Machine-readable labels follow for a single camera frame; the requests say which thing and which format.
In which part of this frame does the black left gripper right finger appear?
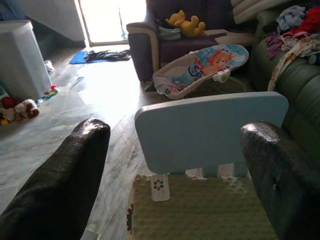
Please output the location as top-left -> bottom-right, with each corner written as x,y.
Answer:
240,120 -> 320,240

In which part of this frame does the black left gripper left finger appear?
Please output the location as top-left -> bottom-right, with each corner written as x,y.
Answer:
0,118 -> 111,240

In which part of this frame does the green leather sofa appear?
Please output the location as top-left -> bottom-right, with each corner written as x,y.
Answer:
249,9 -> 320,162

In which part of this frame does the brown and white plush toy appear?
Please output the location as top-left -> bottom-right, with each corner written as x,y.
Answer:
13,98 -> 41,120

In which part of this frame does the colourful small floor toy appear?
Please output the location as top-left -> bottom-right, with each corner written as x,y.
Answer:
37,84 -> 60,105

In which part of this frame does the red toy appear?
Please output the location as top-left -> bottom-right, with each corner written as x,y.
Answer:
0,96 -> 18,110

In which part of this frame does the light blue child chair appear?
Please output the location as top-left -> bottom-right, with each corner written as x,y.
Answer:
134,91 -> 290,179

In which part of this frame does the blue floor mat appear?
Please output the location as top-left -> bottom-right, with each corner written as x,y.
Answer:
69,50 -> 89,65

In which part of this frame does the white plastic bin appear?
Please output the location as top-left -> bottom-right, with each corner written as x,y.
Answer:
0,19 -> 53,101

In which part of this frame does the white patterned garment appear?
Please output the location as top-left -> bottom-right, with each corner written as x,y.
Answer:
268,31 -> 320,91

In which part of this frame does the dark cloth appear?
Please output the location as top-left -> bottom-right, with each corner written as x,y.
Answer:
84,49 -> 132,62

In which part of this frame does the purple garment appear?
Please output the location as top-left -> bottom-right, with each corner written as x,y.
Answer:
264,32 -> 285,60

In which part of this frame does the colourful baby bouncer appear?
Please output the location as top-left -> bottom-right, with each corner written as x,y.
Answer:
144,44 -> 250,99

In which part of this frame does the red garment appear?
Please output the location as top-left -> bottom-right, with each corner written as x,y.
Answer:
294,6 -> 320,39

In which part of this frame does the light blue garment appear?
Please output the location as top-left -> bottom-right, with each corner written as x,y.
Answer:
275,5 -> 307,32

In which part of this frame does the glass door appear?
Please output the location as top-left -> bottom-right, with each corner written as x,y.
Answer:
78,0 -> 148,48

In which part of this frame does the white cushion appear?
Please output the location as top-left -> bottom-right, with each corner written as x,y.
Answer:
230,0 -> 286,25

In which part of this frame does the folded grey cloth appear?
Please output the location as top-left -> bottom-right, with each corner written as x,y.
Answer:
156,19 -> 182,41

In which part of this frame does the yellow bear plush toy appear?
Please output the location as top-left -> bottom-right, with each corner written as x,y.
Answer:
165,9 -> 207,38

